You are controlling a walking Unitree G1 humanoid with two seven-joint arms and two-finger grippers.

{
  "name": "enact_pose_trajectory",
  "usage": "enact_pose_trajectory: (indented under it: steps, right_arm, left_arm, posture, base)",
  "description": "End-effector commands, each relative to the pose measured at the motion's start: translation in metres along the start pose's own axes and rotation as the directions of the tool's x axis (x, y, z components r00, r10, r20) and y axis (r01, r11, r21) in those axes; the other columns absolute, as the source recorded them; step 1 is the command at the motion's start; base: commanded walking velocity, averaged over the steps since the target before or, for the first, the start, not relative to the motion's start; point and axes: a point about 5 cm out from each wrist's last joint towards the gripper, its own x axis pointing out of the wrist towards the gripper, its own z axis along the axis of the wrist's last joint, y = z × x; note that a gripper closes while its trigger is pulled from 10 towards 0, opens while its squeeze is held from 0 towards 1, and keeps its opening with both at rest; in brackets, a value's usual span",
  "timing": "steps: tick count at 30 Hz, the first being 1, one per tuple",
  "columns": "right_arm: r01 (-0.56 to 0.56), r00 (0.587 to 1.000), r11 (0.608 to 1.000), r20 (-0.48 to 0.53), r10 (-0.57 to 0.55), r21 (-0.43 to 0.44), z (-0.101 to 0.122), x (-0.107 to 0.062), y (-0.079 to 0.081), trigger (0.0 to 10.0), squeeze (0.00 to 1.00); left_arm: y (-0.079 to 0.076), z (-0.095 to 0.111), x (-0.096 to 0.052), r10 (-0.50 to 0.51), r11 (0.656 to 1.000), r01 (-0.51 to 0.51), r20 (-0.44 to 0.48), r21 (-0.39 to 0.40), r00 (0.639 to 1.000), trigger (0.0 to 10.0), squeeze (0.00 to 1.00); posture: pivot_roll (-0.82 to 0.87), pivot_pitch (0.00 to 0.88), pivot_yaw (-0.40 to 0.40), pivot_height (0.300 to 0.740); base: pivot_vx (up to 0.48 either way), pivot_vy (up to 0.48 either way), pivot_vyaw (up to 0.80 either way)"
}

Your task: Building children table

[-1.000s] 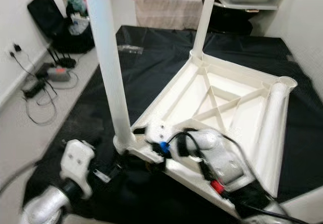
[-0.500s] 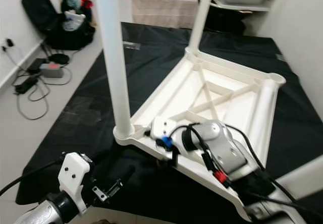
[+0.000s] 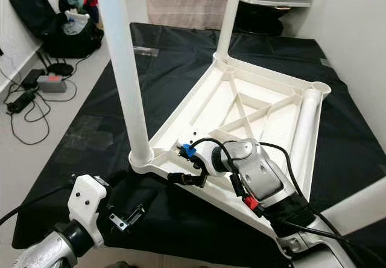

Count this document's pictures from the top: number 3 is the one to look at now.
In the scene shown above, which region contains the black power strip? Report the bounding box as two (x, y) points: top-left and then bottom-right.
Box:
(6, 90), (37, 115)

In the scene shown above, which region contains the clear plastic wrap bundle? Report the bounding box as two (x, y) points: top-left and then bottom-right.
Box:
(65, 10), (92, 34)

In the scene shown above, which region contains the clear tape strip patch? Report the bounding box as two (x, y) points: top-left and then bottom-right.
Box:
(133, 46), (159, 56)

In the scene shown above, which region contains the beige cloth cover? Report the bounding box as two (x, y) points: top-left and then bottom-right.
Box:
(145, 0), (227, 30)

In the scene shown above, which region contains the white plastic table top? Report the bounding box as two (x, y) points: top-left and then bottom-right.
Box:
(130, 54), (332, 263)

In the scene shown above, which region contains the grey box red label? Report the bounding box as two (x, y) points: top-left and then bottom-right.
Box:
(37, 75), (68, 94)

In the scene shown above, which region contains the black open duffel bag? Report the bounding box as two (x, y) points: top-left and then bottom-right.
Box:
(42, 11), (104, 59)

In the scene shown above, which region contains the black power adapter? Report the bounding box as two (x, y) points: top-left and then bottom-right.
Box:
(21, 69), (46, 89)

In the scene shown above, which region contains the black floor cable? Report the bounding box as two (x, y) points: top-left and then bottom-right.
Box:
(3, 54), (79, 146)

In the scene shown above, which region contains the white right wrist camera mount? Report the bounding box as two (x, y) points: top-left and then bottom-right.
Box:
(208, 147), (225, 175)

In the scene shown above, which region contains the black round tub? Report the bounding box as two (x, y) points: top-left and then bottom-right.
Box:
(223, 0), (302, 36)

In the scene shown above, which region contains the black table cloth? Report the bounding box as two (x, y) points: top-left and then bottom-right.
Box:
(12, 22), (386, 268)

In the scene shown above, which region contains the clear tape cross patch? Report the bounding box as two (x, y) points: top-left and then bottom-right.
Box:
(63, 114), (115, 154)

